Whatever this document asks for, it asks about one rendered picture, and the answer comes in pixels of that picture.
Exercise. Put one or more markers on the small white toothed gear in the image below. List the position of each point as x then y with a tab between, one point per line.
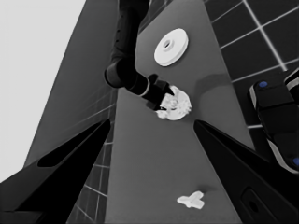
185	109
160	115
172	105

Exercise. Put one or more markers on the large thick white disc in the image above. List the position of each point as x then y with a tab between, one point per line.
174	53

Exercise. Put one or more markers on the small white T-shaped piece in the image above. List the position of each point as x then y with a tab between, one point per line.
193	201

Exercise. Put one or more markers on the dark robot body block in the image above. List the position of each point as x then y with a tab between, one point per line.
274	105

